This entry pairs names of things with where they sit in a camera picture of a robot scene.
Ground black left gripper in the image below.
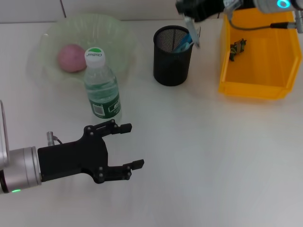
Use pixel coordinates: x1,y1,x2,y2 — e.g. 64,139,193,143
37,119,145,184

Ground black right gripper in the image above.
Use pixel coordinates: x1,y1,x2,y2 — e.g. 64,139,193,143
175,0,256,23

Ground silver white ballpoint pen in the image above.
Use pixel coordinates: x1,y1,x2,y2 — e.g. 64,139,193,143
184,16,202,49

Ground blue scissors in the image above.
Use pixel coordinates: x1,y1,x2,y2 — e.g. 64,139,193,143
174,33,194,54

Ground clear green-label water bottle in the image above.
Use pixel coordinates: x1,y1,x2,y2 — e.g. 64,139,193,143
84,47,122,119

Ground green plastic wrapper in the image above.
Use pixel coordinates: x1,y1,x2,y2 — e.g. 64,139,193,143
229,38,248,62

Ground pink peach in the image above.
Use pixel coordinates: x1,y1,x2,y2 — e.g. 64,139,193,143
57,44,87,73

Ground black mesh pen holder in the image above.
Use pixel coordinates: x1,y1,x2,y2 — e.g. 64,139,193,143
153,25,194,87

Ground green glass fruit plate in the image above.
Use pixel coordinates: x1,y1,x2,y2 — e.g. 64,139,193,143
27,13,136,91

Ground yellow plastic bin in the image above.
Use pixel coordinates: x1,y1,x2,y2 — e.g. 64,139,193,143
217,8,303,100

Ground left arm cable with connector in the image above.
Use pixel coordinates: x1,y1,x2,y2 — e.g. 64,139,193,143
46,131,64,147

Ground right arm cable with connectors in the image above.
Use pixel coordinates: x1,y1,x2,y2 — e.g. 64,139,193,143
223,0,303,34

